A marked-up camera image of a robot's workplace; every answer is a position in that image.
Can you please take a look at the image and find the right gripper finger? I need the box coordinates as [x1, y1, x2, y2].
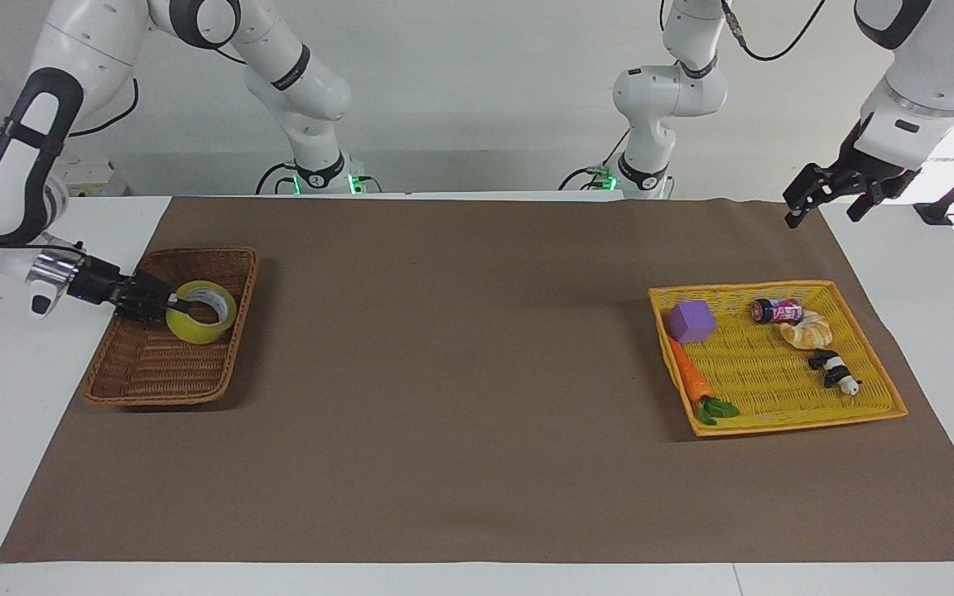
[118, 300, 170, 326]
[134, 272, 191, 315]

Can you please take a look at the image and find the orange toy carrot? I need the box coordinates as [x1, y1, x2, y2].
[665, 335, 741, 427]

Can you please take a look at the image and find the brown wicker basket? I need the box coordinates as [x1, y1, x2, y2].
[82, 247, 262, 409]

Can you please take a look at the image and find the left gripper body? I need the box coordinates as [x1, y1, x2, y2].
[826, 123, 919, 200]

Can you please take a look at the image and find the purple cube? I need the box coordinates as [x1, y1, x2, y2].
[665, 300, 718, 345]

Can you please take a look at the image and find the black and white panda toy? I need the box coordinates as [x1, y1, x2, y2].
[807, 348, 863, 397]

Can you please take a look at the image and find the black cable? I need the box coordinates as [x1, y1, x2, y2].
[254, 161, 301, 197]
[559, 165, 615, 192]
[719, 0, 828, 63]
[69, 78, 141, 139]
[600, 127, 633, 169]

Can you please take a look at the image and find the yellow tape roll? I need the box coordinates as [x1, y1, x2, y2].
[165, 280, 239, 346]

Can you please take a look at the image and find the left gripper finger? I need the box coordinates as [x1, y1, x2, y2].
[782, 163, 839, 230]
[846, 172, 897, 224]

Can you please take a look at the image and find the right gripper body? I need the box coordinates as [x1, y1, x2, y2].
[70, 256, 143, 319]

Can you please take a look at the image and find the black and pink can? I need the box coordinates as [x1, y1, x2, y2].
[749, 298, 805, 326]

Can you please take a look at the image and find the toy croissant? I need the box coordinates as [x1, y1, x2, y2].
[778, 310, 834, 351]

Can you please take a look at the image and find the yellow plastic basket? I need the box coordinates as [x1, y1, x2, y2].
[648, 280, 910, 438]

